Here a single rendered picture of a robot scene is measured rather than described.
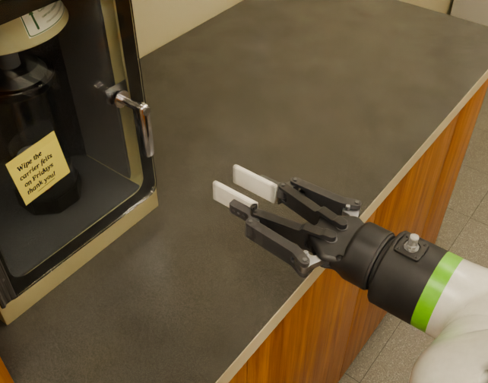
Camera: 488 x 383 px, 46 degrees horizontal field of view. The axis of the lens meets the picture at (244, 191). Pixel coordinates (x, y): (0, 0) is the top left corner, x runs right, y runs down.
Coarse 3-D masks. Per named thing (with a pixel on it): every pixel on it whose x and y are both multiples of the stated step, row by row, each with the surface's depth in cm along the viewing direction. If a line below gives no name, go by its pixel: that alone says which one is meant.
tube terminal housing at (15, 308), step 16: (144, 208) 99; (128, 224) 98; (96, 240) 92; (112, 240) 96; (80, 256) 91; (64, 272) 89; (32, 288) 85; (48, 288) 88; (16, 304) 83; (32, 304) 86
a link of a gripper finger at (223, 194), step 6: (216, 186) 74; (222, 186) 74; (216, 192) 75; (222, 192) 74; (228, 192) 73; (234, 192) 73; (216, 198) 76; (222, 198) 75; (228, 198) 74; (234, 198) 73; (240, 198) 72; (246, 198) 72; (228, 204) 75; (246, 204) 72
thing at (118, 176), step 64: (0, 0) 61; (64, 0) 67; (128, 0) 75; (0, 64) 64; (64, 64) 71; (128, 64) 80; (0, 128) 67; (64, 128) 75; (128, 128) 85; (0, 192) 71; (64, 192) 80; (128, 192) 92; (0, 256) 76; (64, 256) 86
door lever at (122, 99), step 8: (120, 96) 80; (128, 96) 82; (120, 104) 81; (128, 104) 80; (136, 104) 79; (144, 104) 79; (136, 112) 79; (144, 112) 78; (144, 120) 80; (144, 128) 80; (144, 136) 81; (152, 136) 83; (144, 144) 82; (152, 144) 83; (144, 152) 84; (152, 152) 84
